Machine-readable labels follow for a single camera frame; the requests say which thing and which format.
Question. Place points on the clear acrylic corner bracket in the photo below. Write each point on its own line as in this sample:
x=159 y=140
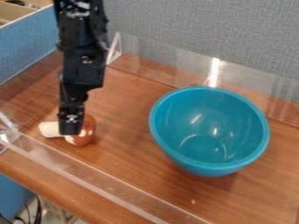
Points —
x=115 y=49

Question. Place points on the brown white toy mushroom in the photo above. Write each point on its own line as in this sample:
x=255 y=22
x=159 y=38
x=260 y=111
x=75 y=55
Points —
x=49 y=130

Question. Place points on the blue plastic bowl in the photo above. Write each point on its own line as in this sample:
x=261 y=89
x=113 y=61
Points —
x=209 y=129

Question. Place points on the clear acrylic left barrier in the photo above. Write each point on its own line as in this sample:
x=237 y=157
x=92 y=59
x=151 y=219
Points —
x=29 y=95

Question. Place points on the blue partition with wooden shelf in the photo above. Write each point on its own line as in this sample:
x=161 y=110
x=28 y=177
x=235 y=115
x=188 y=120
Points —
x=26 y=39

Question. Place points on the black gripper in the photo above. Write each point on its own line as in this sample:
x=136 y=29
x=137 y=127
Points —
x=81 y=75

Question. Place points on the clear acrylic back barrier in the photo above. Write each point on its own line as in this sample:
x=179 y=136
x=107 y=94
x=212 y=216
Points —
x=180 y=68

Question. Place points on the clear acrylic barrier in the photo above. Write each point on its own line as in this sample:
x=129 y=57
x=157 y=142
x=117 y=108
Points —
x=180 y=68
x=29 y=95
x=77 y=185

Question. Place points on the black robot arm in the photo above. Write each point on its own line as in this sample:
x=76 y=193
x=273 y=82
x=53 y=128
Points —
x=83 y=43

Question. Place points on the clear acrylic front barrier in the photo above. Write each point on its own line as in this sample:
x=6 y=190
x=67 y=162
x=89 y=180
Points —
x=77 y=185

